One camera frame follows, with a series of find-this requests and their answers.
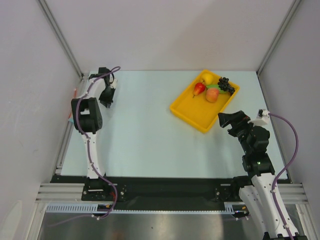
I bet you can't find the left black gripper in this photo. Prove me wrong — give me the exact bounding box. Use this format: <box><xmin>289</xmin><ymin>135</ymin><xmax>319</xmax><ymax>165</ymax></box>
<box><xmin>99</xmin><ymin>86</ymin><xmax>116</xmax><ymax>108</ymax></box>

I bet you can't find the clear zip top bag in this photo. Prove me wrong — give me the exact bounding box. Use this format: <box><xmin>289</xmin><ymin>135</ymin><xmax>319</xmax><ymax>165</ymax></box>
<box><xmin>68</xmin><ymin>88</ymin><xmax>78</xmax><ymax>123</ymax></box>

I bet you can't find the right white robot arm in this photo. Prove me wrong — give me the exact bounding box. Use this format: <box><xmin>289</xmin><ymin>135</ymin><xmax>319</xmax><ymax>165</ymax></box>
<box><xmin>218</xmin><ymin>109</ymin><xmax>308</xmax><ymax>240</ymax></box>

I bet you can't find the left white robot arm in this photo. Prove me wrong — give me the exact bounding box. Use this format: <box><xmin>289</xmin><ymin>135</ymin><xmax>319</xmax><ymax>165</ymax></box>
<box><xmin>71</xmin><ymin>66</ymin><xmax>120</xmax><ymax>201</ymax></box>

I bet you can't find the yellow plastic tray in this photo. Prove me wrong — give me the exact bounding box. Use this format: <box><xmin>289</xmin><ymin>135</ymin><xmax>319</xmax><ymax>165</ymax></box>
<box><xmin>169</xmin><ymin>69</ymin><xmax>240</xmax><ymax>133</ymax></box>

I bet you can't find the peach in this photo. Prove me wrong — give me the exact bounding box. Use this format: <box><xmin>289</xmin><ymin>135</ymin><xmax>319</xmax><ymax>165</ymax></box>
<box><xmin>205</xmin><ymin>88</ymin><xmax>220</xmax><ymax>103</ymax></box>

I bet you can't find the dark grape bunch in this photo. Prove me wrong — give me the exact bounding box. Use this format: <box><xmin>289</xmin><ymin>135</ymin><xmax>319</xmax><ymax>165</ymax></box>
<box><xmin>218</xmin><ymin>77</ymin><xmax>235</xmax><ymax>96</ymax></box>

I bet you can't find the red pear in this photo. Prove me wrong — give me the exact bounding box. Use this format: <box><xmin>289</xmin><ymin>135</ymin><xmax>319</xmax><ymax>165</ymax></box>
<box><xmin>192</xmin><ymin>82</ymin><xmax>206</xmax><ymax>98</ymax></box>

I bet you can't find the yellow apple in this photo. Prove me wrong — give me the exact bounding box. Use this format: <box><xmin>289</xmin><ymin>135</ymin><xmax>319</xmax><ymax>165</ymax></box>
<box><xmin>200</xmin><ymin>72</ymin><xmax>214</xmax><ymax>86</ymax></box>

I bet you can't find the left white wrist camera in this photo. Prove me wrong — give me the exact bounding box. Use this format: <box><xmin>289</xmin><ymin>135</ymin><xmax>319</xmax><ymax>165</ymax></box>
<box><xmin>109</xmin><ymin>78</ymin><xmax>118</xmax><ymax>89</ymax></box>

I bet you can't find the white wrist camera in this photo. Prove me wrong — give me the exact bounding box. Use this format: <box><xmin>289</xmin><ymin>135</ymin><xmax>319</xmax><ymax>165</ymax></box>
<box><xmin>109</xmin><ymin>78</ymin><xmax>118</xmax><ymax>89</ymax></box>
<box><xmin>249</xmin><ymin>109</ymin><xmax>270</xmax><ymax>127</ymax></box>

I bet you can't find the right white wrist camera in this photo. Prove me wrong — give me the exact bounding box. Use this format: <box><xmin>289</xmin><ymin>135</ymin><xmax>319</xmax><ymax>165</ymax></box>
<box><xmin>249</xmin><ymin>109</ymin><xmax>270</xmax><ymax>127</ymax></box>

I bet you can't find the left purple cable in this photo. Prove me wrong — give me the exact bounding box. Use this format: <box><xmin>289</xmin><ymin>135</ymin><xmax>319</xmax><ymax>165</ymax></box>
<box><xmin>47</xmin><ymin>65</ymin><xmax>121</xmax><ymax>227</ymax></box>

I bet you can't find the purple cable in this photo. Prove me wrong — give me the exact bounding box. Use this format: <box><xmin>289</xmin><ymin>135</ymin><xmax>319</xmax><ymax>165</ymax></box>
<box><xmin>268</xmin><ymin>112</ymin><xmax>303</xmax><ymax>240</ymax></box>
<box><xmin>47</xmin><ymin>65</ymin><xmax>121</xmax><ymax>227</ymax></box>

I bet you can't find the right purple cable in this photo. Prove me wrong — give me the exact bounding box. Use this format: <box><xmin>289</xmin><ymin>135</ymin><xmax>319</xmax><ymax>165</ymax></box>
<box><xmin>268</xmin><ymin>112</ymin><xmax>303</xmax><ymax>240</ymax></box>

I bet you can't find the left aluminium corner post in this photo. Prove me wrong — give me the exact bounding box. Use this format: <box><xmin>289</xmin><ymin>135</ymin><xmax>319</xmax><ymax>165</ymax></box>
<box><xmin>36</xmin><ymin>0</ymin><xmax>84</xmax><ymax>79</ymax></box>

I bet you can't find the aluminium corner post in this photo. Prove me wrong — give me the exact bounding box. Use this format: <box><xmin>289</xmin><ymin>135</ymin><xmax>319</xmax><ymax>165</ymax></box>
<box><xmin>36</xmin><ymin>0</ymin><xmax>84</xmax><ymax>79</ymax></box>
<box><xmin>256</xmin><ymin>0</ymin><xmax>303</xmax><ymax>78</ymax></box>

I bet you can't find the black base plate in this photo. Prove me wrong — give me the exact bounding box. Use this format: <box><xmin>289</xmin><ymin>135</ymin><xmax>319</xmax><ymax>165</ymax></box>
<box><xmin>50</xmin><ymin>175</ymin><xmax>242</xmax><ymax>211</ymax></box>

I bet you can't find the white cable duct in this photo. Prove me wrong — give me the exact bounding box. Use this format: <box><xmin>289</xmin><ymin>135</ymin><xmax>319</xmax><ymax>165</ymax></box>
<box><xmin>46</xmin><ymin>203</ymin><xmax>249</xmax><ymax>215</ymax></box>

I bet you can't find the right aluminium corner post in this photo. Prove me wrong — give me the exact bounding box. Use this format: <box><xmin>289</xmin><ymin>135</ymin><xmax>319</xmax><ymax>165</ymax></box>
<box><xmin>256</xmin><ymin>0</ymin><xmax>303</xmax><ymax>78</ymax></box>

